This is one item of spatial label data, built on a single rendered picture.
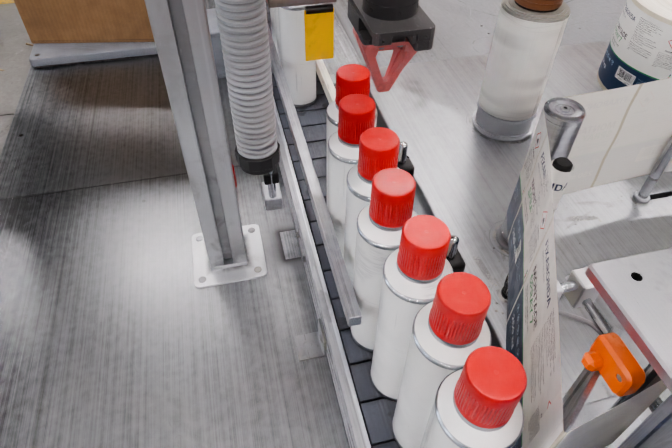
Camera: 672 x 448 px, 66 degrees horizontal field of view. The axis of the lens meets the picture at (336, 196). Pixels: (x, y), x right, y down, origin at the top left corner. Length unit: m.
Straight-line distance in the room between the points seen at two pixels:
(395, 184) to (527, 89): 0.40
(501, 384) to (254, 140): 0.23
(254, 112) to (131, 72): 0.71
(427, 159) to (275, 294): 0.28
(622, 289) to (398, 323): 0.18
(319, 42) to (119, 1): 0.59
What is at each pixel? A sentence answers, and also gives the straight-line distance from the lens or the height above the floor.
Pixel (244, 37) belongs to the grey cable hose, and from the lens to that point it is 0.34.
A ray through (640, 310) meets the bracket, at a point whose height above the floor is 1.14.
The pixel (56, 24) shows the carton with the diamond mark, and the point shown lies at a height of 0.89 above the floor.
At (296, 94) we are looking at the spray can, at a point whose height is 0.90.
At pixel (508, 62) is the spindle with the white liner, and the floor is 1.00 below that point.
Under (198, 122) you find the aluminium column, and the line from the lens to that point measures 0.52.
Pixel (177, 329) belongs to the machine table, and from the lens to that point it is 0.63.
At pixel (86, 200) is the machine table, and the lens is 0.81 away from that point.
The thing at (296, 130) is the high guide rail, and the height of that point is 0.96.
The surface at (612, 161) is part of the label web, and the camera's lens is 0.69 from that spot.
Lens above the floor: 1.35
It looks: 44 degrees down
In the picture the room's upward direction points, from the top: 1 degrees clockwise
